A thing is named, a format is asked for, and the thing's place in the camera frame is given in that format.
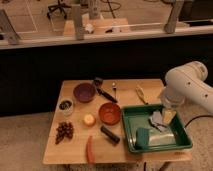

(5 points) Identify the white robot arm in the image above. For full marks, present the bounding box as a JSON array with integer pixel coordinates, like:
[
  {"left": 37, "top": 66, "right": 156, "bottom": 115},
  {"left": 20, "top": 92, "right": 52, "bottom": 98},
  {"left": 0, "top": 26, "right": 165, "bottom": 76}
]
[{"left": 159, "top": 61, "right": 213, "bottom": 114}]

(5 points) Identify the clear plastic bag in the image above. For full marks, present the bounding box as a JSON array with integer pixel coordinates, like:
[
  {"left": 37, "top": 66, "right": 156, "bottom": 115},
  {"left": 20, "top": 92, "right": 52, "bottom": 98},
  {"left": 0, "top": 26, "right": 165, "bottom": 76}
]
[{"left": 149, "top": 129, "right": 175, "bottom": 146}]

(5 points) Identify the metal spoon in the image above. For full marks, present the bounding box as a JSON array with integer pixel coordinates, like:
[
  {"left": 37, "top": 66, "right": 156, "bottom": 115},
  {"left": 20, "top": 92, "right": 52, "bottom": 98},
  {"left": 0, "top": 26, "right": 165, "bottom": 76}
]
[{"left": 112, "top": 82, "right": 117, "bottom": 94}]

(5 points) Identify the black rectangular block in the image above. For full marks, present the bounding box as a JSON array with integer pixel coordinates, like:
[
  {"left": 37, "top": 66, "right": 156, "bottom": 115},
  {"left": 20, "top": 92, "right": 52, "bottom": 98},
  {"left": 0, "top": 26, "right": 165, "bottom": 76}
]
[{"left": 100, "top": 126, "right": 120, "bottom": 144}]

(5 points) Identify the black cable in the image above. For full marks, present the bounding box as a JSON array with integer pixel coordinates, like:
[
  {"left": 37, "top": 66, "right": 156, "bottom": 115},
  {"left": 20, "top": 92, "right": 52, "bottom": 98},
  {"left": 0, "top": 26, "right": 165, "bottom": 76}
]
[{"left": 184, "top": 114, "right": 213, "bottom": 130}]

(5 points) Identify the grey crumpled cloth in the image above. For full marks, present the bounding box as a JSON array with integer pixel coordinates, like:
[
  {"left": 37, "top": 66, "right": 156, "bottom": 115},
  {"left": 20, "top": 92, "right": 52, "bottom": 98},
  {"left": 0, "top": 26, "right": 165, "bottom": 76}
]
[{"left": 149, "top": 111, "right": 167, "bottom": 132}]

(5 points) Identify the purple bowl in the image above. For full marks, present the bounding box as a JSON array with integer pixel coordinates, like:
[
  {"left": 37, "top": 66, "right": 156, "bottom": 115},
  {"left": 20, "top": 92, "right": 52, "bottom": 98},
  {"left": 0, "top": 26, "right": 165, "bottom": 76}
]
[{"left": 73, "top": 83, "right": 96, "bottom": 103}]

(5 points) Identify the dark grape bunch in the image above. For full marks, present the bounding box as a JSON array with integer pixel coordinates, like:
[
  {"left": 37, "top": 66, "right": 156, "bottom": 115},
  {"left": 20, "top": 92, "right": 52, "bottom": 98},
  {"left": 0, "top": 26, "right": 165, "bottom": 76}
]
[{"left": 55, "top": 122, "right": 74, "bottom": 144}]

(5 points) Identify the wooden table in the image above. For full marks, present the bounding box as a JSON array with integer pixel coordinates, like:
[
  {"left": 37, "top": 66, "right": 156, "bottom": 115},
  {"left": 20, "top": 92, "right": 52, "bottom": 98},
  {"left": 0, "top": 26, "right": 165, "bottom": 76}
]
[{"left": 43, "top": 80, "right": 192, "bottom": 164}]

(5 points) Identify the translucent grey gripper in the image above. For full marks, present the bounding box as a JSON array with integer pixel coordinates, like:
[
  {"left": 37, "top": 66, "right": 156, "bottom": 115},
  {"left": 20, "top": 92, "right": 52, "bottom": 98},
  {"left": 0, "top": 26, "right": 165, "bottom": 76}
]
[{"left": 160, "top": 87, "right": 185, "bottom": 123}]

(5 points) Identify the yellow round fruit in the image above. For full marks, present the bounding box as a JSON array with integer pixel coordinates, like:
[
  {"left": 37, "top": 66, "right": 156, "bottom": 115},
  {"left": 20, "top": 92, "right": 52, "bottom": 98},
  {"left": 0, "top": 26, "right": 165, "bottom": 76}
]
[{"left": 83, "top": 114, "right": 96, "bottom": 126}]

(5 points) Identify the green sponge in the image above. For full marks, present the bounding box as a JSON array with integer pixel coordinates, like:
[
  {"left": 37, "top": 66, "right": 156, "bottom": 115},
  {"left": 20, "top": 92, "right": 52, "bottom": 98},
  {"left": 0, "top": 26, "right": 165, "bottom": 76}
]
[{"left": 135, "top": 127, "right": 149, "bottom": 149}]

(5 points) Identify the green plastic tray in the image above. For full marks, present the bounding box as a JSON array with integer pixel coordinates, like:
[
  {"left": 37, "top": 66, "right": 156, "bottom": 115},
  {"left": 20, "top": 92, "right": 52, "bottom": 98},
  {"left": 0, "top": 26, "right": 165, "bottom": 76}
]
[{"left": 122, "top": 104, "right": 192, "bottom": 153}]

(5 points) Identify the black office chair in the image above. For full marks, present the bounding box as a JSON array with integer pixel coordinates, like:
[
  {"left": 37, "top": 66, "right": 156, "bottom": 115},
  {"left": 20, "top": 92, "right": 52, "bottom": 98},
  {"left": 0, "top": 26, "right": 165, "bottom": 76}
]
[{"left": 47, "top": 0, "right": 69, "bottom": 18}]

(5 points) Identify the black handled kitchen tool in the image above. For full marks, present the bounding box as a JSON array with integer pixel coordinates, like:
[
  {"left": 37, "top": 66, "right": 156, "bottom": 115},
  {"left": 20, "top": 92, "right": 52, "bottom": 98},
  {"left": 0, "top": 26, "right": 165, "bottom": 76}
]
[{"left": 93, "top": 77, "right": 117, "bottom": 103}]

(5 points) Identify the red bowl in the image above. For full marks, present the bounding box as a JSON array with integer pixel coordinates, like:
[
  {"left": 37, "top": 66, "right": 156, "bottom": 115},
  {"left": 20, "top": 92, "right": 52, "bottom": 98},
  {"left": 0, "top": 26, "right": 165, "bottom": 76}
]
[{"left": 98, "top": 102, "right": 121, "bottom": 125}]

